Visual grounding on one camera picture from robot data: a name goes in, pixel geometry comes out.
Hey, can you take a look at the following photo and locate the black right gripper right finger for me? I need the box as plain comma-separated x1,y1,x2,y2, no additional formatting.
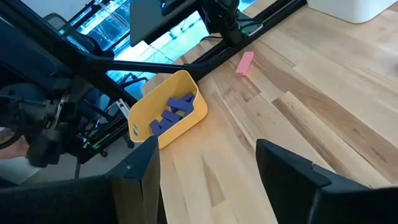
255,138,371,224

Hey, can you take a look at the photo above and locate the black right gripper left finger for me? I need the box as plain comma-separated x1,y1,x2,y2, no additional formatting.
104,135,168,224

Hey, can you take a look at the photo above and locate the purple block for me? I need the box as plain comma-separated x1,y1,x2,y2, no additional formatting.
180,91,197,104
157,119,175,132
149,119,163,137
160,109,183,124
167,96,195,113

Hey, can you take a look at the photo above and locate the pink block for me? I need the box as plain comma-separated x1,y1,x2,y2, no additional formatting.
234,50,255,77

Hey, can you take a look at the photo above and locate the grey metal plate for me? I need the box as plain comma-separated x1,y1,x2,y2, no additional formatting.
115,98,132,119

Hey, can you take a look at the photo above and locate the yellow plastic bin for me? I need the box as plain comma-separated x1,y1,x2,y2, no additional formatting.
127,69,208,150

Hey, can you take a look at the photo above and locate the person's hand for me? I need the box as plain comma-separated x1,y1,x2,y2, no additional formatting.
0,126,29,160

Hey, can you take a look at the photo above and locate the white plastic bin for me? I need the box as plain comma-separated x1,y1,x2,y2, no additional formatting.
306,0,398,25

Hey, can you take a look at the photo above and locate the black metal table frame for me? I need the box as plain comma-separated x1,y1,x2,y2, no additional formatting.
0,0,308,181

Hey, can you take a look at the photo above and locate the grey metal mounting bracket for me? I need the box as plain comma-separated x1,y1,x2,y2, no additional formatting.
239,22,264,37

